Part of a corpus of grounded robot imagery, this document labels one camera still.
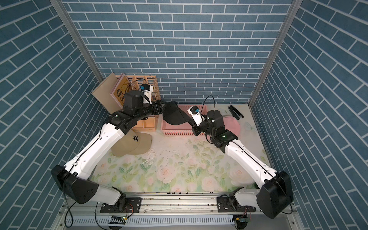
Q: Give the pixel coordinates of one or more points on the pink baseball cap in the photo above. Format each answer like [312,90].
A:
[232,125]

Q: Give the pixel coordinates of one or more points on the beige flat board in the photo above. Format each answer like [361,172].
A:
[102,94]

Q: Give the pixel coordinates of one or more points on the floral table mat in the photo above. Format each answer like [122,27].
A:
[173,164]

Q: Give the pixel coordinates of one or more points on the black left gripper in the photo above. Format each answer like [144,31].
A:
[156,107]

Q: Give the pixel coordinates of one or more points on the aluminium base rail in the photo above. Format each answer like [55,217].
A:
[173,211]

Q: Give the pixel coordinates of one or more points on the black baseball cap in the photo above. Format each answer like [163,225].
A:
[174,115]

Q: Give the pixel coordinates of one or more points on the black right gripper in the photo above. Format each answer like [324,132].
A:
[195,129]

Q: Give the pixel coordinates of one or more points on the peach plastic desk organizer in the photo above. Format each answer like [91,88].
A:
[134,106]

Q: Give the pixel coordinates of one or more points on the wanted poster book pink edge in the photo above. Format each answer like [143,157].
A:
[119,89]

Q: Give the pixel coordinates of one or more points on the pink perforated plastic basket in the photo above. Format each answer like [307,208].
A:
[182,129]

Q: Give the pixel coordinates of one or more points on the black stapler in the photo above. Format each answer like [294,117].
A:
[236,113]

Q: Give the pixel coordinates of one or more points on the beige baseball cap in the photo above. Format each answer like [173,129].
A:
[133,143]

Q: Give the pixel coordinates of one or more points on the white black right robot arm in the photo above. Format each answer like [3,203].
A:
[275,187]

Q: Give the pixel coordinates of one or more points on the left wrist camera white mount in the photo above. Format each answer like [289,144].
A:
[147,93]

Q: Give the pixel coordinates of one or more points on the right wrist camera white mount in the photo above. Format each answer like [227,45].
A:
[195,113]

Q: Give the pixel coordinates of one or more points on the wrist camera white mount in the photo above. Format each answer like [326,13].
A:
[147,93]
[195,113]

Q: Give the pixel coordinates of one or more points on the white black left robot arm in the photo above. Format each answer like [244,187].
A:
[116,136]

